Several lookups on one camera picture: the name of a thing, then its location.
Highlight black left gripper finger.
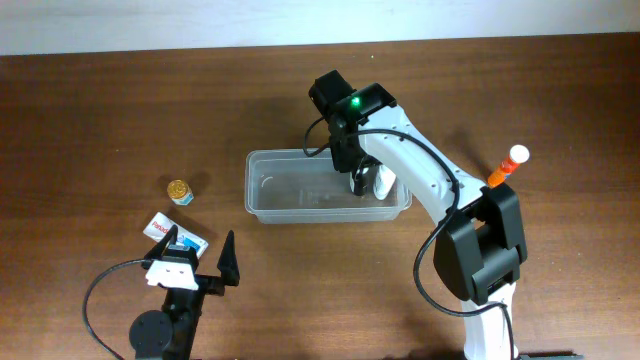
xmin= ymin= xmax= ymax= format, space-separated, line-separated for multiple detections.
xmin=143 ymin=225 xmax=178 ymax=263
xmin=217 ymin=230 xmax=240 ymax=287

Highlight clear plastic container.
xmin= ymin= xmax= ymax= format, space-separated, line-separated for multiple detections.
xmin=244 ymin=149 xmax=412 ymax=224

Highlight orange tube white cap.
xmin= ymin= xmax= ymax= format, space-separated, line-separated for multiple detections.
xmin=487 ymin=144 xmax=530 ymax=188

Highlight small gold-lid jar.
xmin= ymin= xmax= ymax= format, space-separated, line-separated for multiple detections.
xmin=167 ymin=180 xmax=194 ymax=206

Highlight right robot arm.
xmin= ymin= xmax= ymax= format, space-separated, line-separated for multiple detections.
xmin=308 ymin=70 xmax=528 ymax=359

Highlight white Panadol medicine box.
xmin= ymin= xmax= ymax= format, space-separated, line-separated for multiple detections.
xmin=143 ymin=212 xmax=209 ymax=258

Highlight dark bottle white cap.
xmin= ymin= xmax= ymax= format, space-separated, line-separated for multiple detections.
xmin=350 ymin=167 xmax=370 ymax=197

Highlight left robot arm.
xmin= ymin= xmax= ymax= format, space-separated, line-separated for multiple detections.
xmin=129 ymin=226 xmax=240 ymax=360

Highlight white spray bottle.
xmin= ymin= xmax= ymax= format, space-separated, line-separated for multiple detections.
xmin=373 ymin=165 xmax=396 ymax=200

